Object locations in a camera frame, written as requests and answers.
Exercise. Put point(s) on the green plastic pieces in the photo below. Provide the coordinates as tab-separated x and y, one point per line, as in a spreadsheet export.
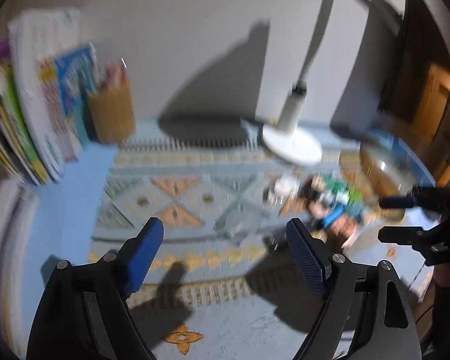
339	192

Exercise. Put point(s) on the patterned blue woven mat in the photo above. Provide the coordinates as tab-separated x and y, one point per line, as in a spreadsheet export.
217	288

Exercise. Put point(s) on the pink flat plastic case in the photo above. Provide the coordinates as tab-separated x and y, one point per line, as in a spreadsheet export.
344	230

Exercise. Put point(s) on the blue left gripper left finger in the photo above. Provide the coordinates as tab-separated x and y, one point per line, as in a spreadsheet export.
137	255

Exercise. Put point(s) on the black plush toy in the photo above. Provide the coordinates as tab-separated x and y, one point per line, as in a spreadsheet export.
312	191

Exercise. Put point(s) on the white desk lamp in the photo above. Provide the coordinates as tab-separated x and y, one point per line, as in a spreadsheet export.
286	139

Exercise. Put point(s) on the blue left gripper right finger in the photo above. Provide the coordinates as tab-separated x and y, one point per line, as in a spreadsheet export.
311	256

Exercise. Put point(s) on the wooden door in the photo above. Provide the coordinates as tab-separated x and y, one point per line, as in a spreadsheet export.
416	100

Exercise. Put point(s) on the blue rectangular box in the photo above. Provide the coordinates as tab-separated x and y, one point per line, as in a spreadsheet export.
330	218

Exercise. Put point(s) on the clear cased white blue item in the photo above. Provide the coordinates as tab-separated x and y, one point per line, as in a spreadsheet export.
281	189

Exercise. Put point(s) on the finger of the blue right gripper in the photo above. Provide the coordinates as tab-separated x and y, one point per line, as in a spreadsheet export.
400	235
399	202

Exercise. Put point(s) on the brown cylindrical pencil holder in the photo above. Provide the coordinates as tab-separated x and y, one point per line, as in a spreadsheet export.
111	106

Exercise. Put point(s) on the stack of upright books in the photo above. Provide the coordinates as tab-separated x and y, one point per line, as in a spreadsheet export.
46	77

